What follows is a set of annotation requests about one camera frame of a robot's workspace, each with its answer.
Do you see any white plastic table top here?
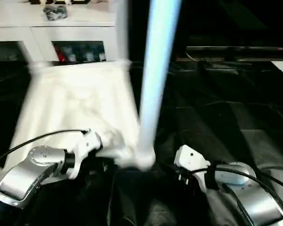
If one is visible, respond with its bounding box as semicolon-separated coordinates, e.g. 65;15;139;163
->
9;60;156;170

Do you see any white plastic table leg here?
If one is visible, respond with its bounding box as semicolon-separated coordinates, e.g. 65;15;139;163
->
134;0;183;170
20;28;44;72
114;0;132;65

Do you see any black plastic mat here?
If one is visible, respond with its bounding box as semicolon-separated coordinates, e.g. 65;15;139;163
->
0;59;283;226

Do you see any red bottle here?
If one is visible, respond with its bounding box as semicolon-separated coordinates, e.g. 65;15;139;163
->
54;45;65;63

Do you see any white sideboard cabinet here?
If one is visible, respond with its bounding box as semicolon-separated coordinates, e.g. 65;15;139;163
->
0;0;118;63

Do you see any black low shelf board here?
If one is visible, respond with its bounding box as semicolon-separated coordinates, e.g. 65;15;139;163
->
186;46;283;53

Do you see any grey crumpled object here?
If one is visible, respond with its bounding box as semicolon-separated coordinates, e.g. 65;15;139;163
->
43;5;67;20

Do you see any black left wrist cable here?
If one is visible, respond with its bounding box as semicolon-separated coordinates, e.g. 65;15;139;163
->
0;129;91;168

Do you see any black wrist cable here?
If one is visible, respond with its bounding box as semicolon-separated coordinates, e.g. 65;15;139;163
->
0;129;91;168
191;162;283;226

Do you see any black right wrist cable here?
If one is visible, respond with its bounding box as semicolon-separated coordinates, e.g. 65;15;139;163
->
191;162;283;226

